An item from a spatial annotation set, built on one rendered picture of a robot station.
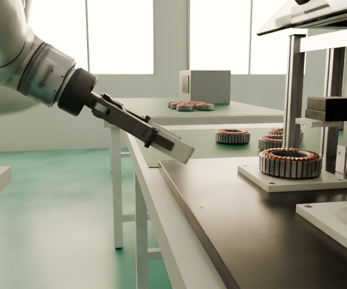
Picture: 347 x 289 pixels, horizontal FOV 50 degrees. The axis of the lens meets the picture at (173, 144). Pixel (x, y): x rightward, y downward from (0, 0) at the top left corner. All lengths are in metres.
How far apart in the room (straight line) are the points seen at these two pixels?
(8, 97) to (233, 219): 0.58
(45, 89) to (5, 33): 0.16
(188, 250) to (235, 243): 0.06
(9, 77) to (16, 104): 0.32
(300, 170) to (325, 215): 0.17
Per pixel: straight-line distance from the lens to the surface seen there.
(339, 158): 0.82
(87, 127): 5.16
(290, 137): 0.92
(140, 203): 1.62
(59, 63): 0.60
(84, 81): 0.60
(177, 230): 0.53
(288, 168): 0.68
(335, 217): 0.53
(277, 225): 0.51
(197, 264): 0.45
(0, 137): 5.35
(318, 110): 0.73
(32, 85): 0.60
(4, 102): 0.90
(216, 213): 0.54
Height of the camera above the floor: 0.96
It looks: 10 degrees down
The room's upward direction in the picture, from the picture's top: straight up
